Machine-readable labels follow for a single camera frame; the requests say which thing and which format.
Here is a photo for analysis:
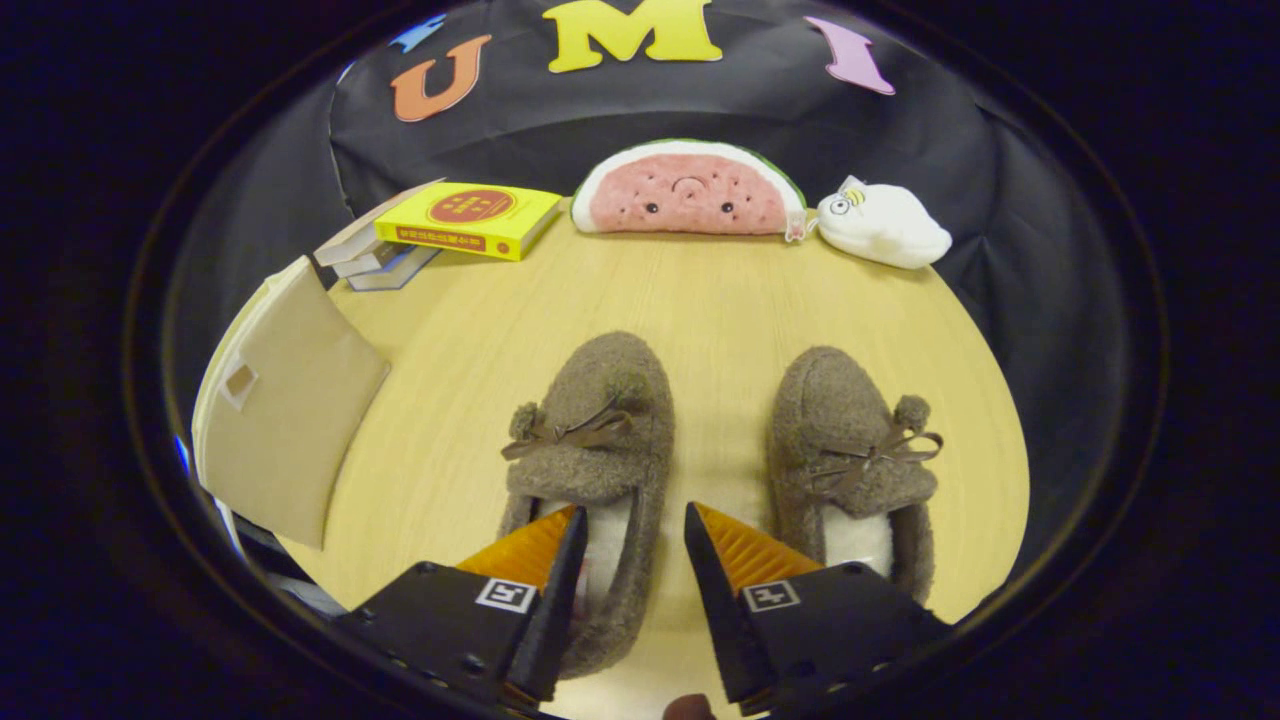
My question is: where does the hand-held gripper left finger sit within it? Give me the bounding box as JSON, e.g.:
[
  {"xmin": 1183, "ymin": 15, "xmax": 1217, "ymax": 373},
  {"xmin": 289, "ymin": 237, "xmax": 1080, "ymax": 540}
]
[{"xmin": 335, "ymin": 505, "xmax": 589, "ymax": 713}]

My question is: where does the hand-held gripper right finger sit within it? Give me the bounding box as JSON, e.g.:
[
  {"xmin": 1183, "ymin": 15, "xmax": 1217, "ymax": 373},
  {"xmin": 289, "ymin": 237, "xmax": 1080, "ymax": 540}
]
[{"xmin": 684, "ymin": 502, "xmax": 951, "ymax": 716}]

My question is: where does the brown fuzzy shoe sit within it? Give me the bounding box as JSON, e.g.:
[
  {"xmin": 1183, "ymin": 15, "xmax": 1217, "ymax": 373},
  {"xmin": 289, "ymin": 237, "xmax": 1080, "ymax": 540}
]
[
  {"xmin": 497, "ymin": 331, "xmax": 676, "ymax": 681},
  {"xmin": 767, "ymin": 346, "xmax": 944, "ymax": 606}
]

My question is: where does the beige fabric storage box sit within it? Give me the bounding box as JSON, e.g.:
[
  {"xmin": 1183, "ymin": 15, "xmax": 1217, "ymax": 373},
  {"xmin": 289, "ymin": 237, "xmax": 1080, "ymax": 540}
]
[{"xmin": 192, "ymin": 255, "xmax": 393, "ymax": 551}]

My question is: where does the blue book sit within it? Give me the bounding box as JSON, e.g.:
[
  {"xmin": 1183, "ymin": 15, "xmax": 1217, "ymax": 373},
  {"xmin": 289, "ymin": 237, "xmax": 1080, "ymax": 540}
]
[{"xmin": 347, "ymin": 245, "xmax": 441, "ymax": 292}]

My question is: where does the beige book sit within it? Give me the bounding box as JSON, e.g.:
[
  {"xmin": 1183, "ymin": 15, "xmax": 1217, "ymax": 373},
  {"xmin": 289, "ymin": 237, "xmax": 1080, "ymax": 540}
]
[{"xmin": 313, "ymin": 180, "xmax": 446, "ymax": 267}]

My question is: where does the yellow book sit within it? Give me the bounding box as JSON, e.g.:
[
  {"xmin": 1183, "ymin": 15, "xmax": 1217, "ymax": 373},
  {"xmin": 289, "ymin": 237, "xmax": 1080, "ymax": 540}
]
[{"xmin": 375, "ymin": 182, "xmax": 564, "ymax": 262}]

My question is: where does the white plush toy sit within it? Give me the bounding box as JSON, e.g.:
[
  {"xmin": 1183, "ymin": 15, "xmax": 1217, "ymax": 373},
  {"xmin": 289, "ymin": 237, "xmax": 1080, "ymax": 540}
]
[{"xmin": 808, "ymin": 176, "xmax": 953, "ymax": 270}]

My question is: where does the watermelon slice plush toy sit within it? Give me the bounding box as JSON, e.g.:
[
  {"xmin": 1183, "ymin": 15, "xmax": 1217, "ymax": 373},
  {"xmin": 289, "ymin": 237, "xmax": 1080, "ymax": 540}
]
[{"xmin": 571, "ymin": 139, "xmax": 809, "ymax": 242}]

